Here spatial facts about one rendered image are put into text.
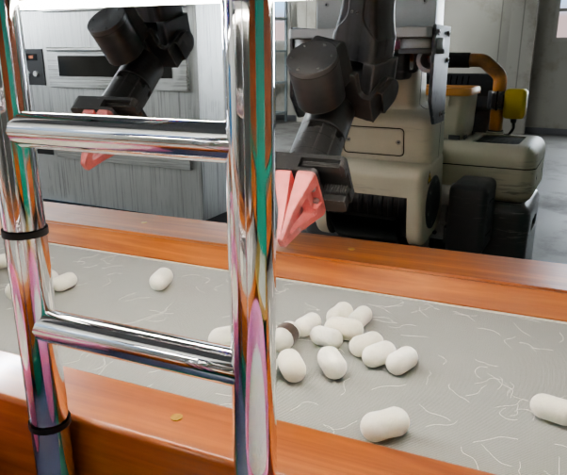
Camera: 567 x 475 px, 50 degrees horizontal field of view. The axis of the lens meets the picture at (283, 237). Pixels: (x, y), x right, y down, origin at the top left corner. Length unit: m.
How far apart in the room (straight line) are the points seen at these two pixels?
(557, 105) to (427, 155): 7.45
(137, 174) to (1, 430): 3.11
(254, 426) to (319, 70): 0.43
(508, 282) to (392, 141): 0.53
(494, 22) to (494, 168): 7.32
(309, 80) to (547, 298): 0.34
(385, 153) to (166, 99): 2.31
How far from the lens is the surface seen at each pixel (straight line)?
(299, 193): 0.64
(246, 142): 0.28
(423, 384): 0.52
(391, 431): 0.44
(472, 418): 0.49
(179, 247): 0.81
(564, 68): 8.56
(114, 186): 3.70
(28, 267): 0.38
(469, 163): 1.40
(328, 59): 0.67
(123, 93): 0.89
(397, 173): 1.13
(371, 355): 0.53
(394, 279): 0.70
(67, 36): 3.81
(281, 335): 0.55
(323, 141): 0.69
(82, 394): 0.47
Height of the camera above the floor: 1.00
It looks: 17 degrees down
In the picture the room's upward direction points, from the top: straight up
